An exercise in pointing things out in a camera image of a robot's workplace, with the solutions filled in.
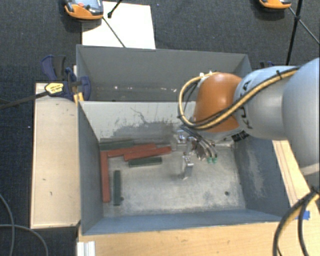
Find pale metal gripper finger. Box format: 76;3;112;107
177;155;195;181
170;129;188;152

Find red-brown flat block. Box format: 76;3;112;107
107;143;158;159
123;146;173;162
100;150;112;204

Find grey metal bin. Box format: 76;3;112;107
75;44;291;236

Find dark green flat block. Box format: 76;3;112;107
128;156;163;168
112;170;124;207
99;139;136;151

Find pale wood flat board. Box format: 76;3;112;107
29;82;82;230

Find black cylinder on white bracket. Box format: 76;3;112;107
230;131;250;144

